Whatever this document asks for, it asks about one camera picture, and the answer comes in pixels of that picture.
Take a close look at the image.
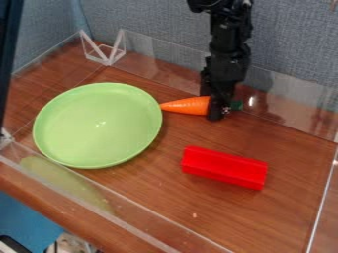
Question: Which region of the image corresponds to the red rectangular block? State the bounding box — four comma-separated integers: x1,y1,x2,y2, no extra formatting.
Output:
180,146,268,190

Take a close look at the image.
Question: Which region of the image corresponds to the green plastic plate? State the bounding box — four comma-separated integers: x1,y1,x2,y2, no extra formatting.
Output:
32,83,163,169

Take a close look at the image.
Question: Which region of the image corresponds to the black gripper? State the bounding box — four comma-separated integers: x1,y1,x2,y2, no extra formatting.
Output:
199,45,251,121

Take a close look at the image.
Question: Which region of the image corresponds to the clear acrylic enclosure wall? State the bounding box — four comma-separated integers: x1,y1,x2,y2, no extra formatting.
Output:
0,32,338,253

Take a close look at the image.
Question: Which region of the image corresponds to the clear acrylic corner bracket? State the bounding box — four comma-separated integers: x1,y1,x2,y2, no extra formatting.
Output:
79,30,127,66

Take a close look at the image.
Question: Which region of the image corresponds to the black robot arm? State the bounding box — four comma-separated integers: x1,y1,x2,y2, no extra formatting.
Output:
186,0,254,121

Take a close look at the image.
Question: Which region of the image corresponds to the orange toy carrot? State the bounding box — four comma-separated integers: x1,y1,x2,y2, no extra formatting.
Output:
159,95,246,117

